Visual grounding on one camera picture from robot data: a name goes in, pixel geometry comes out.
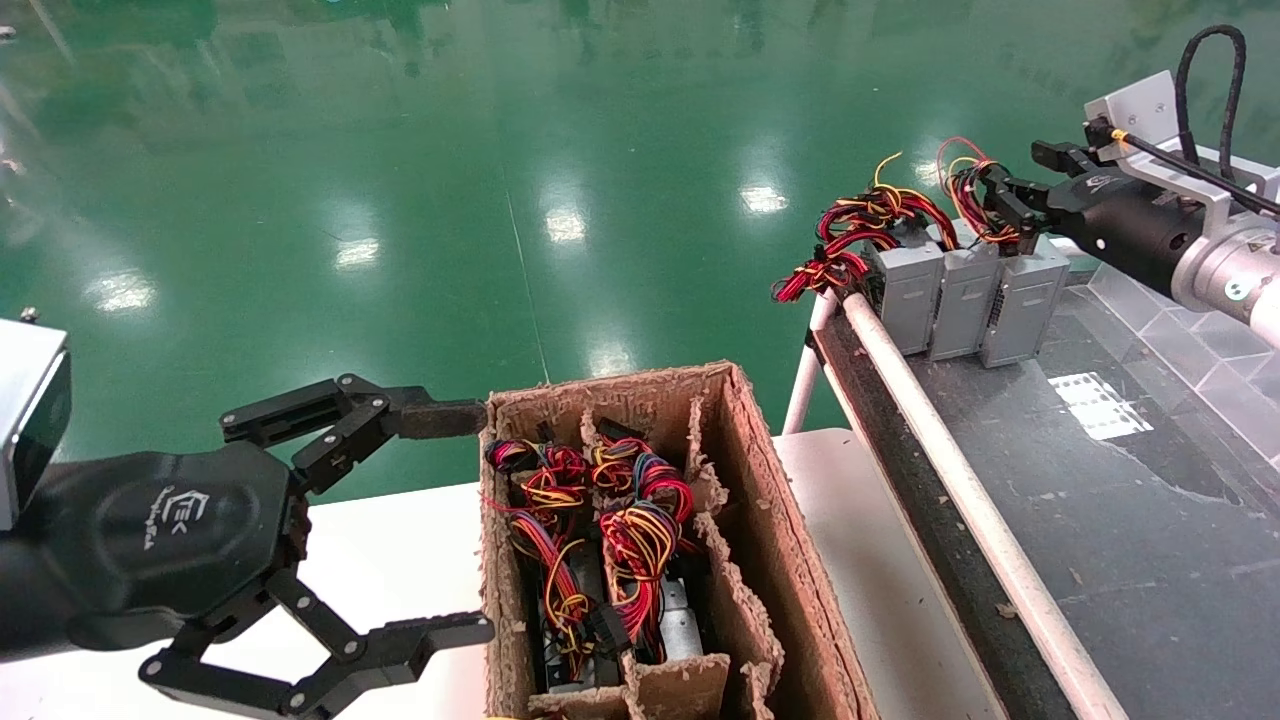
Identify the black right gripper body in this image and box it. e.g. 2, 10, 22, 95
1045, 170, 1208, 296

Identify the white pipe leg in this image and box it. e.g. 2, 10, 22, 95
782, 285, 839, 436

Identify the brown cardboard box with dividers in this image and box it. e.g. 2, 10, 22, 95
478, 362, 881, 720

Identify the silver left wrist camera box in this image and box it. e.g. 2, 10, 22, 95
0, 318, 73, 531

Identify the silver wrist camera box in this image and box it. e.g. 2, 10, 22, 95
1085, 70, 1280, 226
0, 318, 73, 531

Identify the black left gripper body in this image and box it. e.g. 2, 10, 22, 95
45, 442, 311, 653

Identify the clear acrylic divider rack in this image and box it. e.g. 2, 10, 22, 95
1085, 265, 1280, 471

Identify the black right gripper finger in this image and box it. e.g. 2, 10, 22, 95
1030, 140, 1101, 181
983, 163, 1058, 261

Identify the black camera cable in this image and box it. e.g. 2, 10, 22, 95
1100, 24, 1280, 216

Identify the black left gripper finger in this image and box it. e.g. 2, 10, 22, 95
220, 374, 489, 497
138, 568, 496, 720

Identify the long white rail pipe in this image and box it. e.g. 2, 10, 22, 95
843, 292, 1131, 720

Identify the grey power supply with wires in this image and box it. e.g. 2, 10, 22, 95
772, 200, 946, 356
820, 153, 1004, 362
485, 437, 626, 693
938, 137, 1073, 369
590, 420, 716, 663

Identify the black conveyor belt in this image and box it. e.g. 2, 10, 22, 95
815, 270, 1280, 720

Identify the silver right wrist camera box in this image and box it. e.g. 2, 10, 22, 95
1085, 70, 1280, 226

